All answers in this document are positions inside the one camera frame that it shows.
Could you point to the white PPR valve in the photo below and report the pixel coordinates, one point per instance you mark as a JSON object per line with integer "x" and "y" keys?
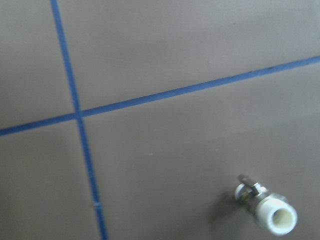
{"x": 271, "y": 211}

